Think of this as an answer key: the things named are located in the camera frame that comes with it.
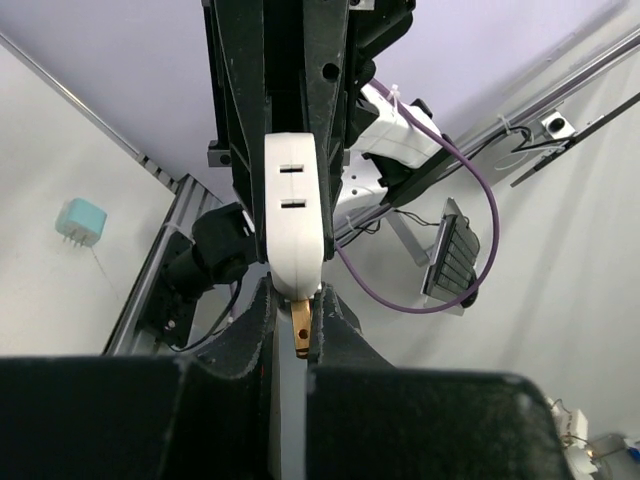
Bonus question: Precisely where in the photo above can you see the teal plug adapter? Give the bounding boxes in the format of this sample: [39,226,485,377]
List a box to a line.
[55,198,108,248]

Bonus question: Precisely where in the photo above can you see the white plug adapter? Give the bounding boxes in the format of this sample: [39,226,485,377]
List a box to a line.
[264,133,324,359]

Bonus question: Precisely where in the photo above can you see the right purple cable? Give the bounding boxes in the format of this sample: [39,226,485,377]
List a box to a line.
[332,77,501,315]

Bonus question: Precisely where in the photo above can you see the external camera on rail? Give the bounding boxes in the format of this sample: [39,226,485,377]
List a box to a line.
[540,110,576,140]

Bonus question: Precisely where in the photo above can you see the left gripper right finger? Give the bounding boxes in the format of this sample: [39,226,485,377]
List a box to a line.
[305,284,571,479]

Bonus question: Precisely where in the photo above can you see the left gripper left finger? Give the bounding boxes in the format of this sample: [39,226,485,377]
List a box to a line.
[1,278,276,479]

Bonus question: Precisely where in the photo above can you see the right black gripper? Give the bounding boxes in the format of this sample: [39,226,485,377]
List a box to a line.
[203,1,415,263]

